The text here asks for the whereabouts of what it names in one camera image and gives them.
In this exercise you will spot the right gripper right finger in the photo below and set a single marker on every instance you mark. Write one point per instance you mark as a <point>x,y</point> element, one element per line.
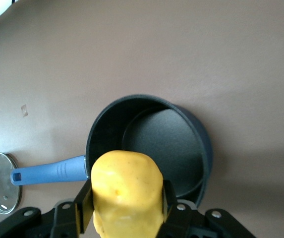
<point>171,210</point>

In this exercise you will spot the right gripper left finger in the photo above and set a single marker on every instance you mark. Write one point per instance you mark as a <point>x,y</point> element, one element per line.
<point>82,210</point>

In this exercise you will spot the yellow potato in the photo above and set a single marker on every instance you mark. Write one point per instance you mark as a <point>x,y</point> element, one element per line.
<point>127,186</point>

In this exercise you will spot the glass lid with blue knob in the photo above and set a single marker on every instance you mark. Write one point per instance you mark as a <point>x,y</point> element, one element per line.
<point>0,168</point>

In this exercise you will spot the brown table cover cloth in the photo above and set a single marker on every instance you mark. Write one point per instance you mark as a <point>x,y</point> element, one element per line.
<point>156,49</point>

